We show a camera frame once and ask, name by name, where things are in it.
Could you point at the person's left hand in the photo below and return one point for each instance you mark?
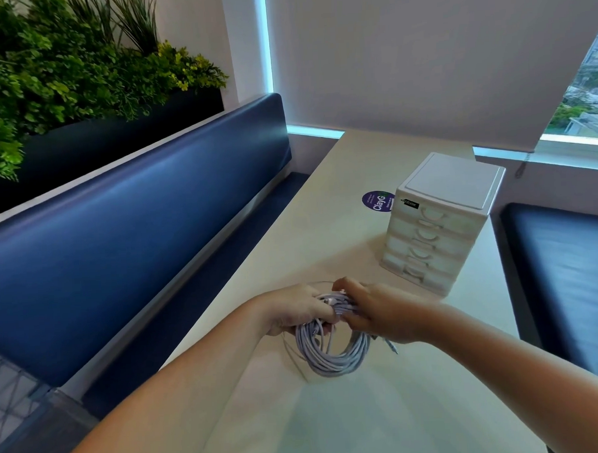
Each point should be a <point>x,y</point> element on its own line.
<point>288,308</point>

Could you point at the person's right hand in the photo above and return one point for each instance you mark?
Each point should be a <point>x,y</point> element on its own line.
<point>392,313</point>

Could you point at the white mini drawer cabinet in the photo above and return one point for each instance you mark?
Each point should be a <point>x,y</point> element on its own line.
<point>453,180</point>

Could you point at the person's left forearm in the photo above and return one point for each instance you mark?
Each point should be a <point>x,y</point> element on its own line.
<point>163,398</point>

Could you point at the person's right forearm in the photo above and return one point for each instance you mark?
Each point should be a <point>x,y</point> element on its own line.
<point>533,372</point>

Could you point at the black planter box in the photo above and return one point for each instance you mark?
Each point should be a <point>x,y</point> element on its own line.
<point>102,138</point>

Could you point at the round purple sticker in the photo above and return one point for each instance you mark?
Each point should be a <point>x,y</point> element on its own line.
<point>378,201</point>

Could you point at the white table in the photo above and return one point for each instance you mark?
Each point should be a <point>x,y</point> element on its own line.
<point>337,420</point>

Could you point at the blue padded bench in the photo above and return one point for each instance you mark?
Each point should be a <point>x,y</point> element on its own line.
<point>107,242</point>
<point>568,281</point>

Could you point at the white roller blind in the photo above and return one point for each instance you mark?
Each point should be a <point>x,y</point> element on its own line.
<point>420,55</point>

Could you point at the glass window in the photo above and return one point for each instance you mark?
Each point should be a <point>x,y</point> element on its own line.
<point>583,107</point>

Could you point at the green leafy plants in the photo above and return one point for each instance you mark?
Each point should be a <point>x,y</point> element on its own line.
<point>50,81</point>

